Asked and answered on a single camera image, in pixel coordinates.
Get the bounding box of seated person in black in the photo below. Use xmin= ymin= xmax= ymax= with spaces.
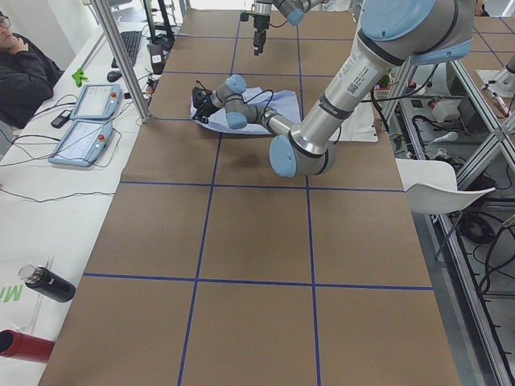
xmin=1 ymin=14 xmax=64 ymax=129

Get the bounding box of blue striped button shirt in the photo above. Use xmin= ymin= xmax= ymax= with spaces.
xmin=188 ymin=85 xmax=303 ymax=136

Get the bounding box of black water bottle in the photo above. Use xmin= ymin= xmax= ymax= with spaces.
xmin=19 ymin=265 xmax=76 ymax=303

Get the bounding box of lower teach pendant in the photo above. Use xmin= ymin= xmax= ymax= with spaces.
xmin=48 ymin=120 xmax=113 ymax=167

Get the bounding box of black keyboard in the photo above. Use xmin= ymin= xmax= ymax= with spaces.
xmin=120 ymin=31 xmax=142 ymax=66

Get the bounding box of upper teach pendant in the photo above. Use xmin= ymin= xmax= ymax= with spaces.
xmin=70 ymin=83 xmax=123 ymax=121

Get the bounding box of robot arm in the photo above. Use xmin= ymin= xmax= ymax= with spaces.
xmin=241 ymin=0 xmax=326 ymax=55
xmin=192 ymin=0 xmax=476 ymax=178

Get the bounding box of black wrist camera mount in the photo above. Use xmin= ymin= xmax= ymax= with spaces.
xmin=192 ymin=80 xmax=212 ymax=109

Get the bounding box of teach pendant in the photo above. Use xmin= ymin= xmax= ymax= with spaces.
xmin=48 ymin=120 xmax=113 ymax=167
xmin=70 ymin=83 xmax=123 ymax=121

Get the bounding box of aluminium frame post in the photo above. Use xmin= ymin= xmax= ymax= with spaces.
xmin=91 ymin=0 xmax=150 ymax=123

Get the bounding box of black mobile phone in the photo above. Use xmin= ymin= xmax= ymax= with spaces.
xmin=50 ymin=110 xmax=72 ymax=129

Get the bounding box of green plastic clip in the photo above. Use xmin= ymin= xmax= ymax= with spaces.
xmin=72 ymin=68 xmax=89 ymax=87

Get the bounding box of red cylinder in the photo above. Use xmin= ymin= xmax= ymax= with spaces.
xmin=1 ymin=330 xmax=55 ymax=363

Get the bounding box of black computer mouse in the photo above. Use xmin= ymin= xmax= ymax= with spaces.
xmin=106 ymin=71 xmax=122 ymax=83

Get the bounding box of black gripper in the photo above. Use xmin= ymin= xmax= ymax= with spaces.
xmin=195 ymin=98 xmax=220 ymax=122
xmin=253 ymin=14 xmax=269 ymax=55

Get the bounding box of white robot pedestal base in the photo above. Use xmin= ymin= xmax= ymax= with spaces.
xmin=330 ymin=103 xmax=378 ymax=142

